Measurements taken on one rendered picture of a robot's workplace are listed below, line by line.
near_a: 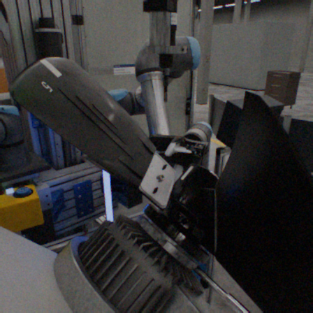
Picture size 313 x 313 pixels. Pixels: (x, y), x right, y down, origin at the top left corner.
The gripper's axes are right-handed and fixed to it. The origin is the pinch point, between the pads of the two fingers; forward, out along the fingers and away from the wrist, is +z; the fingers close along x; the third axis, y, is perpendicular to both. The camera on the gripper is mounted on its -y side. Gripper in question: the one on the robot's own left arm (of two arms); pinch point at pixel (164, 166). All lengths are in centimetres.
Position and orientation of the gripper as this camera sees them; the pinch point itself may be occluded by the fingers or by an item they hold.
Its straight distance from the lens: 68.6
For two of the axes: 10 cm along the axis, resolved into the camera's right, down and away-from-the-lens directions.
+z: -3.6, 3.6, -8.6
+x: -1.0, 9.0, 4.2
